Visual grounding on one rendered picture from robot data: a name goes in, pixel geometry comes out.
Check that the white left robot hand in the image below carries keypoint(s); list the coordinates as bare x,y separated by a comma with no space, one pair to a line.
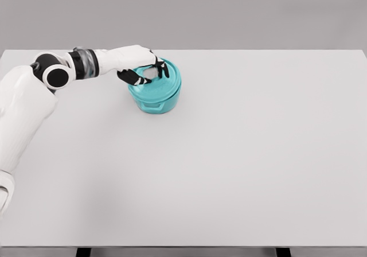
134,56

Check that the teal pot lid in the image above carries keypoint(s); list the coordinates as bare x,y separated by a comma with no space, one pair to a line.
160,85

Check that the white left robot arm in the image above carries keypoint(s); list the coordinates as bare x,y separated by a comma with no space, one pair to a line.
25,102

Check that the teal pot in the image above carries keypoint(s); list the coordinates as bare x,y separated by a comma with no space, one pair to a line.
160,103

